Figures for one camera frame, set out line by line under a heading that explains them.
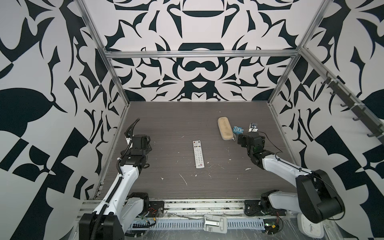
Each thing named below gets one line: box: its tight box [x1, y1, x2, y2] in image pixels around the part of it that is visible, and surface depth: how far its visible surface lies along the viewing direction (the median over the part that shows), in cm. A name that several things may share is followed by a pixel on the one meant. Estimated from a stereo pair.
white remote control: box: [192, 140, 205, 169], surface depth 93 cm
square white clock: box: [297, 213, 324, 239], surface depth 68 cm
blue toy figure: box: [232, 126, 244, 135], surface depth 104 cm
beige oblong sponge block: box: [217, 116, 234, 141], surface depth 104 cm
